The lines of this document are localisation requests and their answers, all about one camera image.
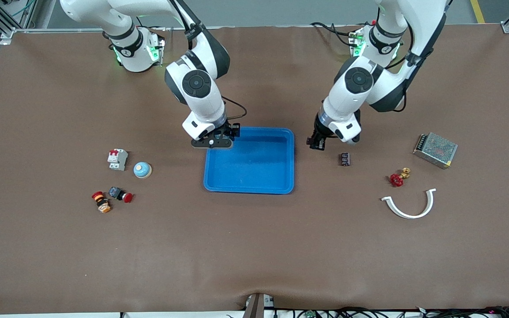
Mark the white curved plastic clip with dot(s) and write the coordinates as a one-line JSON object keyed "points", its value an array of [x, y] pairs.
{"points": [[411, 216]]}

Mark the blue call bell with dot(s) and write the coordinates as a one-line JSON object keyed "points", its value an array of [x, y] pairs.
{"points": [[142, 170]]}

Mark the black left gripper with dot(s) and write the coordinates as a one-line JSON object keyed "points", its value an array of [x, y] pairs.
{"points": [[319, 134]]}

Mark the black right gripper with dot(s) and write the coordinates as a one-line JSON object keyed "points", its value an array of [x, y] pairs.
{"points": [[229, 130]]}

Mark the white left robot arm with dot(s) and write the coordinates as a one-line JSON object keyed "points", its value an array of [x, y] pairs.
{"points": [[343, 106]]}

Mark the metal mesh power supply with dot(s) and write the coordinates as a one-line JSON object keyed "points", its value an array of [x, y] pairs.
{"points": [[435, 150]]}

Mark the brown table mat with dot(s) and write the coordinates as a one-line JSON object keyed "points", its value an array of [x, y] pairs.
{"points": [[254, 247]]}

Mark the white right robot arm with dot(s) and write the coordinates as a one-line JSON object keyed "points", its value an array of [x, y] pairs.
{"points": [[206, 104]]}

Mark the red emergency stop button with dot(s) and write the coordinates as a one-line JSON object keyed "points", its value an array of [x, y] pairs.
{"points": [[119, 194]]}

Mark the orange red push button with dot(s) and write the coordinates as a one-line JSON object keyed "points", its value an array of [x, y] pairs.
{"points": [[101, 202]]}

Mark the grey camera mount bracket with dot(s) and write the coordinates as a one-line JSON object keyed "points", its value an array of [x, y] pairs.
{"points": [[256, 307]]}

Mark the blue plastic tray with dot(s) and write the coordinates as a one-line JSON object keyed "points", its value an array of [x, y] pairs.
{"points": [[254, 168]]}

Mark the white red circuit breaker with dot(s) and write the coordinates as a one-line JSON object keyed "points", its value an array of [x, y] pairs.
{"points": [[117, 160]]}

